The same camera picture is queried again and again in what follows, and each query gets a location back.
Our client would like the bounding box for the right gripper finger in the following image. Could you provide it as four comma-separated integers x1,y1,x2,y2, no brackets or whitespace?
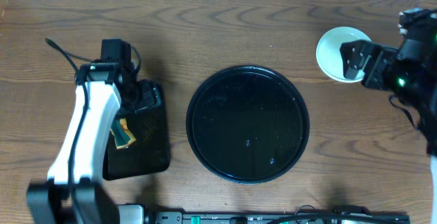
340,40,376,64
343,58,365,80

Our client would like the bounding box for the light blue plate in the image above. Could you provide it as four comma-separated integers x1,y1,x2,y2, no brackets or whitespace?
315,27,371,83

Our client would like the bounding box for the yellow green sponge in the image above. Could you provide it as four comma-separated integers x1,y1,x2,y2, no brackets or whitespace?
111,118,137,150

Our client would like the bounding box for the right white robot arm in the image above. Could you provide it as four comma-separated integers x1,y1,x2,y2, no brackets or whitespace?
339,39,436,224

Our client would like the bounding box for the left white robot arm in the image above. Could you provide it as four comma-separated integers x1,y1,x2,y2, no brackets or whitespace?
26,63,162,223

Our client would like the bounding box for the black rectangular tray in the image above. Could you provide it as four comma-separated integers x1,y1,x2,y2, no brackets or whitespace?
102,87,171,180

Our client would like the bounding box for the black round tray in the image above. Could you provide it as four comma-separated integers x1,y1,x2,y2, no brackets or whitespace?
186,66,310,184

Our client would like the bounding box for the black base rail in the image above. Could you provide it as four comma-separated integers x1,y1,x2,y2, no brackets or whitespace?
115,202,410,224

